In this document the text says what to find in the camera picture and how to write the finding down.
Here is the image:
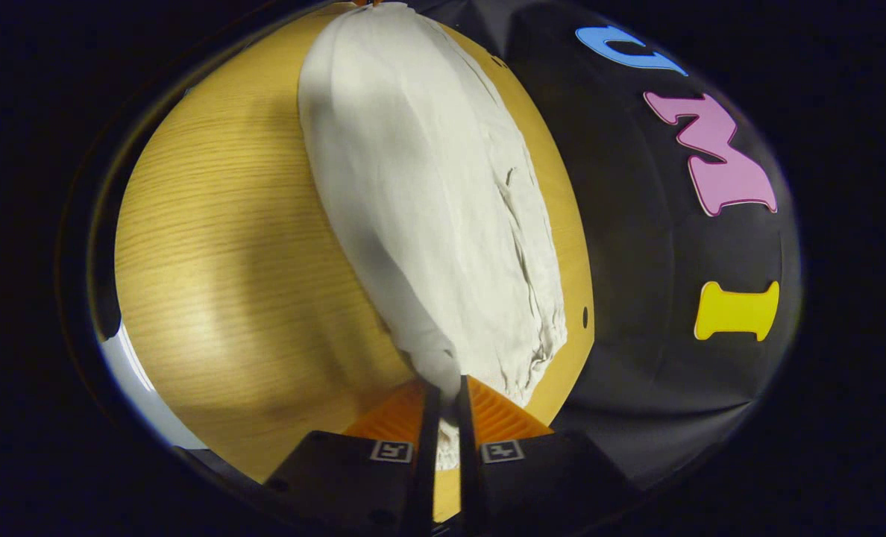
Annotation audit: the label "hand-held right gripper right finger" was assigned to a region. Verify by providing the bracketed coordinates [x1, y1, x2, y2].
[454, 373, 638, 537]

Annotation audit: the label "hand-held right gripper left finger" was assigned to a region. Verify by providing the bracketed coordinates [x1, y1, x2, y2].
[264, 377, 444, 537]

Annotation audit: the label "white jeans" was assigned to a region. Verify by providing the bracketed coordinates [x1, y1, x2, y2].
[298, 2, 569, 471]

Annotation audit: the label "black backdrop cloth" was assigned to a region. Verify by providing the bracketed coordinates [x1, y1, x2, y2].
[413, 0, 803, 493]

